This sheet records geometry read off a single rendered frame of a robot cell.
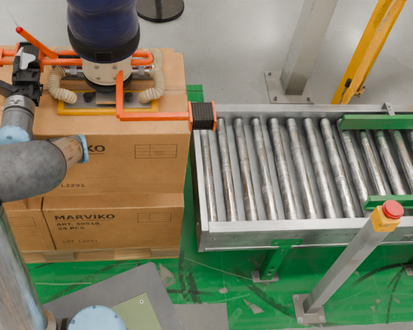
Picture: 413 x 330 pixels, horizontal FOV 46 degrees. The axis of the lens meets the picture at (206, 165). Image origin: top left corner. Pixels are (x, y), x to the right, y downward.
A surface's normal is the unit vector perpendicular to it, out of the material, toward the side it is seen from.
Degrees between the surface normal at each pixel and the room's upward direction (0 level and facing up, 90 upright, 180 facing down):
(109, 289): 0
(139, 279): 0
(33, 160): 37
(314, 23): 90
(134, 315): 4
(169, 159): 90
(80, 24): 76
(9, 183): 55
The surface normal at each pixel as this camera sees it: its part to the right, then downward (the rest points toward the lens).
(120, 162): 0.09, 0.83
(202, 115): 0.11, -0.56
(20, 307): 0.67, 0.44
